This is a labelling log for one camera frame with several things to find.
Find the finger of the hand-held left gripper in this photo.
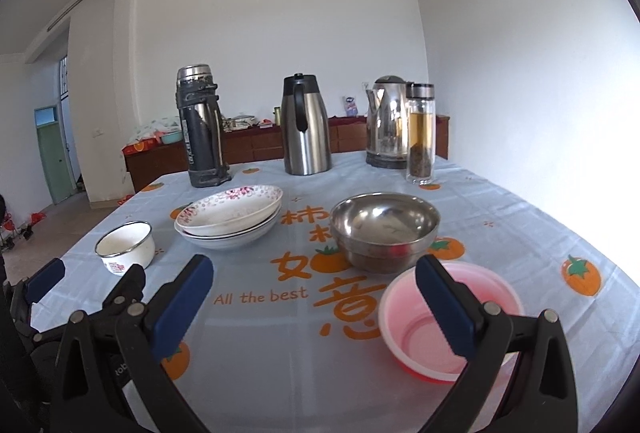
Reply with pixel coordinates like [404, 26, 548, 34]
[102, 264, 147, 318]
[9, 257, 67, 335]

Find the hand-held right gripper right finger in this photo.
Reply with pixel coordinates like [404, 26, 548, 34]
[415, 254, 581, 433]

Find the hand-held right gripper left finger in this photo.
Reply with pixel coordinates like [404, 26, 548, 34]
[50, 254, 214, 433]

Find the small white enamel bowl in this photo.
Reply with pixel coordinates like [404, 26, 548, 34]
[94, 220, 156, 275]

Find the pink plastic bowl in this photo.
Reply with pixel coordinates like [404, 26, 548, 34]
[377, 261, 525, 385]

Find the white blue-patterned bowl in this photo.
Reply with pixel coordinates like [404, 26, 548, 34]
[182, 213, 281, 250]

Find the white plate with pink flowers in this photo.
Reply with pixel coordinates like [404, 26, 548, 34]
[174, 185, 284, 237]

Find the stainless steel bowl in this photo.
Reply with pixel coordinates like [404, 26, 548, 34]
[329, 193, 442, 274]

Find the black and red cart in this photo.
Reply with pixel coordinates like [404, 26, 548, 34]
[0, 208, 32, 255]

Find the green door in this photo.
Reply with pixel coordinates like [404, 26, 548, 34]
[34, 106, 76, 205]

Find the red gift box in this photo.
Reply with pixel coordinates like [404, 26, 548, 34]
[124, 138, 162, 156]

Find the plastic bag with cloth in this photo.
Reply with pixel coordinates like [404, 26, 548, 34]
[135, 116, 180, 139]

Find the dark grey thermos flask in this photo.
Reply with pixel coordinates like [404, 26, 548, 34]
[176, 64, 232, 188]

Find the brown wooden sideboard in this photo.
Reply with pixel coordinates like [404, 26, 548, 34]
[124, 114, 450, 194]

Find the glass tea bottle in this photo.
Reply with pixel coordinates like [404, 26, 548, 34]
[405, 83, 436, 185]

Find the white cooking pot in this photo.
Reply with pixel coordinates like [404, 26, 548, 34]
[222, 114, 257, 131]

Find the steel electric kettle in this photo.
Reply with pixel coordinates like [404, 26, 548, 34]
[364, 76, 410, 170]

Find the fluorescent tube light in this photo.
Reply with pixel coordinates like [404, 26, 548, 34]
[46, 0, 87, 32]

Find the steel carafe with black handle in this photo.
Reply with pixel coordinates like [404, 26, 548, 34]
[280, 73, 332, 176]

